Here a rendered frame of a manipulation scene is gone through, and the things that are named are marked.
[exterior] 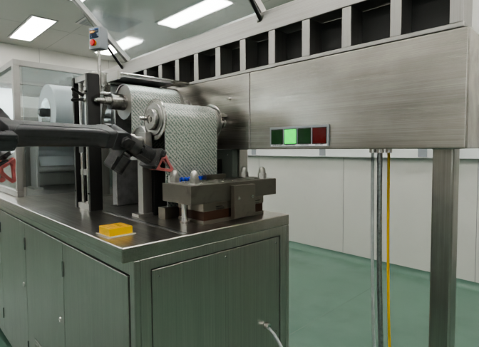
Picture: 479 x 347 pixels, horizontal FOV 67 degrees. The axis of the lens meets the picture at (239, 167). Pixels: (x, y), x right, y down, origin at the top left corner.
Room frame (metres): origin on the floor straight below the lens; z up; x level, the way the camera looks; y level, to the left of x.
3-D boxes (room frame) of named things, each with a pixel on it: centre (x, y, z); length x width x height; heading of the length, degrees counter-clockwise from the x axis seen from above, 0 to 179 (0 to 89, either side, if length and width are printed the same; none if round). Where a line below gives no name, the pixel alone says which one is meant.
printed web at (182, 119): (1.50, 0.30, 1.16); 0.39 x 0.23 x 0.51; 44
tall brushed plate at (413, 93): (2.10, 0.43, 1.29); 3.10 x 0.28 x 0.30; 44
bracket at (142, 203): (1.32, 0.36, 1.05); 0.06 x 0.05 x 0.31; 134
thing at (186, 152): (1.36, 0.17, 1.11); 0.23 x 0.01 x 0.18; 134
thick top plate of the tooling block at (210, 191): (1.30, 0.06, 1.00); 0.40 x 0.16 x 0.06; 134
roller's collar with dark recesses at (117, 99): (1.49, 0.49, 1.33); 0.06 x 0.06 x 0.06; 44
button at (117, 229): (1.04, 0.36, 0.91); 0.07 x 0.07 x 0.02; 44
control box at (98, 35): (1.74, 0.66, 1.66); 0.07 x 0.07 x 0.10; 64
